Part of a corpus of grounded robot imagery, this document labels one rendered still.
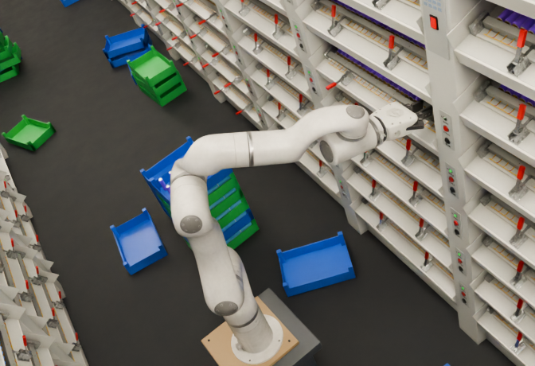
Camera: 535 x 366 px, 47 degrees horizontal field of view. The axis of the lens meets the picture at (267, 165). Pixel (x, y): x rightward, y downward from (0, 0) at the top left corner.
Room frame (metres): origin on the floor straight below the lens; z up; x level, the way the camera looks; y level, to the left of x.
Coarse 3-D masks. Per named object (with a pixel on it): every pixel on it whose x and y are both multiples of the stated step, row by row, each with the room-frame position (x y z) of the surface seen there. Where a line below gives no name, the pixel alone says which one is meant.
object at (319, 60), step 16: (320, 48) 1.74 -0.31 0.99; (336, 48) 1.73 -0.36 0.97; (320, 64) 1.73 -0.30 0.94; (336, 80) 1.62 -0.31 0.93; (352, 80) 1.57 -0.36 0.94; (352, 96) 1.55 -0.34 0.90; (368, 96) 1.47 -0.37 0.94; (384, 96) 1.43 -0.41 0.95; (432, 128) 1.23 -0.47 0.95; (432, 144) 1.18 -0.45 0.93
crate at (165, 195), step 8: (168, 176) 2.08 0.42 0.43; (208, 176) 2.02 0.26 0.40; (216, 176) 1.96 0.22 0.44; (224, 176) 1.97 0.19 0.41; (152, 184) 2.04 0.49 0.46; (160, 184) 2.06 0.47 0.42; (168, 184) 2.06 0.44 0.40; (208, 184) 1.94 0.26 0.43; (216, 184) 1.95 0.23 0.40; (160, 192) 1.97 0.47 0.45; (168, 200) 1.91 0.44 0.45
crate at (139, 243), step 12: (144, 216) 2.34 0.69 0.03; (120, 228) 2.31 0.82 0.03; (132, 228) 2.31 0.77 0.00; (144, 228) 2.28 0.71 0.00; (156, 228) 2.24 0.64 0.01; (120, 240) 2.26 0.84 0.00; (132, 240) 2.23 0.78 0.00; (144, 240) 2.20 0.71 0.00; (156, 240) 2.17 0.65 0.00; (120, 252) 2.13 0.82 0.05; (132, 252) 2.15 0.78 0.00; (144, 252) 2.12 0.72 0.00; (156, 252) 2.04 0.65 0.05; (132, 264) 2.07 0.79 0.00; (144, 264) 2.03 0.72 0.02
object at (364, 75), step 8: (336, 56) 1.68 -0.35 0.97; (344, 64) 1.63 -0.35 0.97; (352, 64) 1.60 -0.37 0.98; (360, 72) 1.55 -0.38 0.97; (360, 80) 1.54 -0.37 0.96; (368, 80) 1.50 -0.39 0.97; (376, 80) 1.48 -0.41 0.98; (368, 88) 1.49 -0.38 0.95; (384, 88) 1.44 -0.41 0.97; (392, 96) 1.39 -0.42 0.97; (400, 96) 1.37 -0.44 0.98; (416, 112) 1.29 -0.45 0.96; (432, 120) 1.23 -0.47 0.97
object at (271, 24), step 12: (228, 0) 2.41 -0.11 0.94; (240, 0) 2.26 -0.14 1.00; (252, 0) 2.26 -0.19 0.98; (228, 12) 2.40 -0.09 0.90; (240, 12) 2.26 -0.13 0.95; (252, 12) 2.23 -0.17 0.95; (264, 12) 2.18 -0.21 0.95; (276, 12) 2.09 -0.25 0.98; (252, 24) 2.16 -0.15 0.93; (264, 24) 2.11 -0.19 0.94; (276, 24) 1.99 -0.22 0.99; (288, 24) 1.99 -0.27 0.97; (264, 36) 2.09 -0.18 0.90; (276, 36) 1.98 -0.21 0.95; (288, 36) 1.96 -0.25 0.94; (288, 48) 1.90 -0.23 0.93; (300, 60) 1.84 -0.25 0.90
